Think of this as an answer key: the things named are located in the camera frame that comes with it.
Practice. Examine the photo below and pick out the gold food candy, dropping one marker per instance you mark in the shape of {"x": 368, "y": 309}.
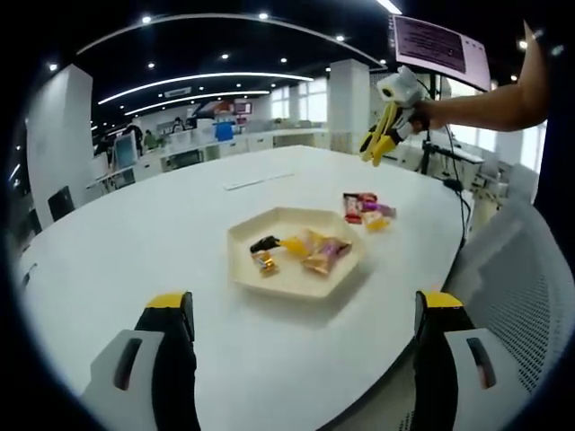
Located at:
{"x": 266, "y": 262}

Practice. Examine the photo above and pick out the dark red food bar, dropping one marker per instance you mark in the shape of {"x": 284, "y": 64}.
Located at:
{"x": 368, "y": 196}

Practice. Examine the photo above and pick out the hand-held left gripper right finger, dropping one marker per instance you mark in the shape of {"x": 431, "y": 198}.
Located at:
{"x": 453, "y": 386}

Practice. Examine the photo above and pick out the orange yellow food packet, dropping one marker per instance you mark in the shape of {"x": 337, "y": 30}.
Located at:
{"x": 294, "y": 246}

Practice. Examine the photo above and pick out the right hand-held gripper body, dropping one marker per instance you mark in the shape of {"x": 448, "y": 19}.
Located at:
{"x": 404, "y": 87}

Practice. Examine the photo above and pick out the person's right hand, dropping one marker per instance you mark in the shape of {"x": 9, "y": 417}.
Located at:
{"x": 429, "y": 116}

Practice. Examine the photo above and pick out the white kiosk screen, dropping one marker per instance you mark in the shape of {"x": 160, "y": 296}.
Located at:
{"x": 125, "y": 150}

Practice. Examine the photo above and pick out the blue storage box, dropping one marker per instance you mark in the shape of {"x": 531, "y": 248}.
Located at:
{"x": 223, "y": 131}

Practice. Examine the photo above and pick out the person's dark clothing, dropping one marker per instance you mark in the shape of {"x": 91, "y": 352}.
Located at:
{"x": 550, "y": 166}

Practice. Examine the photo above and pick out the red white label food bar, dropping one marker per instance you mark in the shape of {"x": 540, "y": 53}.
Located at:
{"x": 352, "y": 208}

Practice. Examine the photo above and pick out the cream hexagonal container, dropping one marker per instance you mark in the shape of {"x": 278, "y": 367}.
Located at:
{"x": 292, "y": 282}

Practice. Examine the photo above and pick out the tan purple print food packet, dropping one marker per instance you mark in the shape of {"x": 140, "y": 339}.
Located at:
{"x": 323, "y": 258}

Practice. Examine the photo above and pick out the pale yellow food packet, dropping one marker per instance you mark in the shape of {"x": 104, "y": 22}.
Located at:
{"x": 316, "y": 235}

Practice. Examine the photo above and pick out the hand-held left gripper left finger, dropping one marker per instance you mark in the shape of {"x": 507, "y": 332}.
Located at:
{"x": 135, "y": 386}

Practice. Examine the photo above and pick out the black food candy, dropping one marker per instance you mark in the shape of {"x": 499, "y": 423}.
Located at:
{"x": 265, "y": 243}

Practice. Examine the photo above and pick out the large monitor screen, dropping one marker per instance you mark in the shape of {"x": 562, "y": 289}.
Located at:
{"x": 436, "y": 45}

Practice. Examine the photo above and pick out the grey mesh office chair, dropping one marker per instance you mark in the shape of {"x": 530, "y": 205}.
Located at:
{"x": 507, "y": 292}

